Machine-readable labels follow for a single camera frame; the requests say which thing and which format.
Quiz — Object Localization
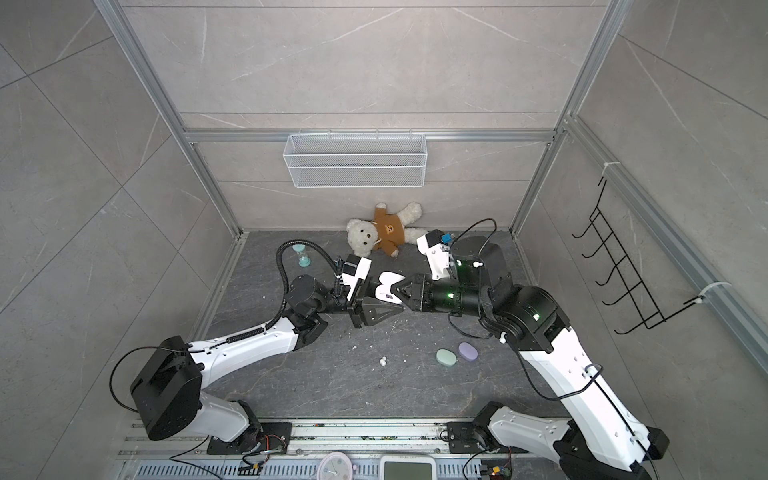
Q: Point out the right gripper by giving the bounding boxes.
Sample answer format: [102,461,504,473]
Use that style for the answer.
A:
[390,271,492,319]

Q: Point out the white earbud charging case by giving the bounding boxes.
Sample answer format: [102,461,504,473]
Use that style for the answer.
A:
[375,271,405,304]

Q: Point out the green earbud charging case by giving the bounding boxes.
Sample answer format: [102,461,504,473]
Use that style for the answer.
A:
[435,349,457,367]

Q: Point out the purple earbud charging case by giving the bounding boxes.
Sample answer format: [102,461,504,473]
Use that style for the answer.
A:
[458,342,479,362]

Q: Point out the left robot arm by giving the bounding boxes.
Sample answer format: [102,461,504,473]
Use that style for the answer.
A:
[130,275,404,449]

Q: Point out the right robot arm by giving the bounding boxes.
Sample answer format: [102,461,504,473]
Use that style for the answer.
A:
[377,236,669,479]

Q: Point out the white teddy bear brown shirt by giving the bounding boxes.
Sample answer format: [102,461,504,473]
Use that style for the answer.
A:
[346,202,427,258]

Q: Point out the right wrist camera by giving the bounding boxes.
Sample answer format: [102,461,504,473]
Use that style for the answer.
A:
[417,229,456,280]

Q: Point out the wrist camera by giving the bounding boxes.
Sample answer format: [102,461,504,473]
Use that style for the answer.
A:
[337,254,372,303]
[417,229,456,280]

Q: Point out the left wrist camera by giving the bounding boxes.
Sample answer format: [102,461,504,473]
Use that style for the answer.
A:
[337,254,372,303]

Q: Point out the black corrugated cable hose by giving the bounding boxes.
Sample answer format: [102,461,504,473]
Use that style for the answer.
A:
[263,239,340,331]

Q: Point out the white wire mesh basket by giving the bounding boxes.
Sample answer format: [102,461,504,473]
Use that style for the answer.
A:
[283,133,428,188]

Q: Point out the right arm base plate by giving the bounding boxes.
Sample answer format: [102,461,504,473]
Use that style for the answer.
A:
[440,421,499,454]

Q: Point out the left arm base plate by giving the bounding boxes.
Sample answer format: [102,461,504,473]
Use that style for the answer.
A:
[206,422,293,455]

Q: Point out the black wall hook rack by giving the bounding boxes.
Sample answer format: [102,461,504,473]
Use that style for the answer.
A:
[571,177,706,336]

